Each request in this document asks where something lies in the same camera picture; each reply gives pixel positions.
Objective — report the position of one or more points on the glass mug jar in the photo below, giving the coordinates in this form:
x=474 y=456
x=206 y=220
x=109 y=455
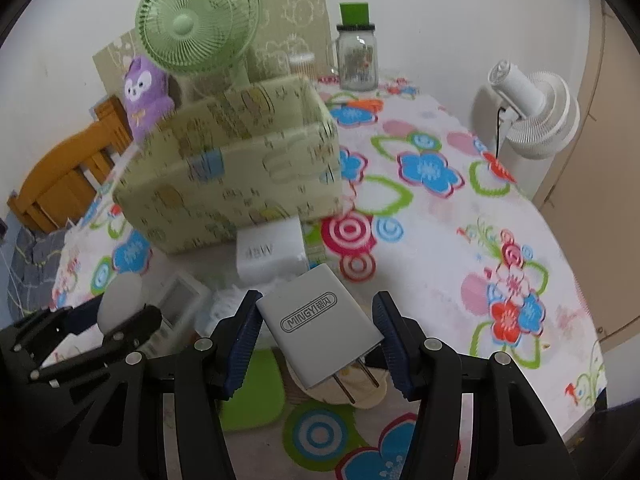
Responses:
x=356 y=65

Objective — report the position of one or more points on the cotton swab container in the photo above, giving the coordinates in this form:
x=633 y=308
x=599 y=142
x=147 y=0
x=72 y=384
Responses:
x=301 y=67

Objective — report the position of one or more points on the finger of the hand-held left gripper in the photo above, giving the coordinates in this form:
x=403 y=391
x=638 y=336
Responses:
x=75 y=317
x=135 y=322

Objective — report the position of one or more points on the beige patterned mat board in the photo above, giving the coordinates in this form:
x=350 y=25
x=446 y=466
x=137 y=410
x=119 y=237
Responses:
x=300 y=15

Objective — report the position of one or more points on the green desk fan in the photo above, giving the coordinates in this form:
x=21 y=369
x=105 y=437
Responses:
x=182 y=25

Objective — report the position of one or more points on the grey plaid bedding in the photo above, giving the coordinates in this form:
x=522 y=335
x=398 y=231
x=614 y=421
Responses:
x=30 y=260

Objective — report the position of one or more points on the green plastic cup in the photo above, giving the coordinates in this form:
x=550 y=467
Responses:
x=355 y=14

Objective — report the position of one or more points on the white remote control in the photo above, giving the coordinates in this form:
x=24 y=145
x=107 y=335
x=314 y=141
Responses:
x=175 y=300

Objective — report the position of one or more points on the wooden chair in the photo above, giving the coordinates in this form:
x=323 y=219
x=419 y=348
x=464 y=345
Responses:
x=65 y=170

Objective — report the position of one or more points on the clear plastic floss pick container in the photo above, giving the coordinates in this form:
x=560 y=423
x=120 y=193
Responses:
x=222 y=305

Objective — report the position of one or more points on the white charger block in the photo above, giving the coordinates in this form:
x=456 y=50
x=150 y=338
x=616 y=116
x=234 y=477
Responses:
x=270 y=255

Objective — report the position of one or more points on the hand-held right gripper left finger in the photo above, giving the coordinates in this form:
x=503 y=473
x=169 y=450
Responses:
x=245 y=347

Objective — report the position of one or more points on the purple plush toy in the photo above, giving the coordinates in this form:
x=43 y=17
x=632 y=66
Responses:
x=145 y=100

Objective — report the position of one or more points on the light grey charger plug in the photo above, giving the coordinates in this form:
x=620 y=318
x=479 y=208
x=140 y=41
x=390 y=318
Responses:
x=310 y=330

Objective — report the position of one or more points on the green pad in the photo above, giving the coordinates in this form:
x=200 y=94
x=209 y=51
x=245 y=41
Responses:
x=255 y=400

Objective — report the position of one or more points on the patterned fabric storage box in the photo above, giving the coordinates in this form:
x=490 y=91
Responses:
x=225 y=185

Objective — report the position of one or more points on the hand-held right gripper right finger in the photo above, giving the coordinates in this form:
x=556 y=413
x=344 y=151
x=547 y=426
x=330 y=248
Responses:
x=395 y=347

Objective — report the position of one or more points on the floral tablecloth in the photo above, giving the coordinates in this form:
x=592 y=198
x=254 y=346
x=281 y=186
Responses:
x=440 y=240

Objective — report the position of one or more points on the white standing fan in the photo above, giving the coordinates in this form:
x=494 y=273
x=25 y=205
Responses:
x=540 y=110

